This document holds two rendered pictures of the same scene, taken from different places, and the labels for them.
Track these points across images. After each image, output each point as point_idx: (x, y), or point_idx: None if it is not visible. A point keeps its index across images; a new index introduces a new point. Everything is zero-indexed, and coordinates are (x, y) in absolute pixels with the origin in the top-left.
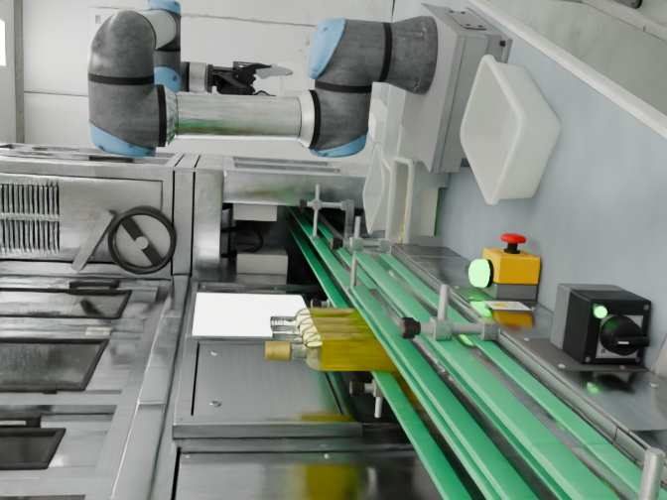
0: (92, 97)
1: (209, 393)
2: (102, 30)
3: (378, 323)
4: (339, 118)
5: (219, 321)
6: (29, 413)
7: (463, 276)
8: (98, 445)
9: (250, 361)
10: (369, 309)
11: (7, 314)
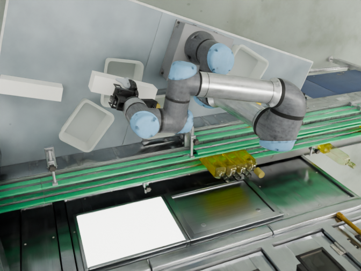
0: (300, 126)
1: (250, 213)
2: (301, 92)
3: (245, 144)
4: None
5: (153, 236)
6: (301, 268)
7: (233, 116)
8: (297, 240)
9: (206, 211)
10: (229, 146)
11: None
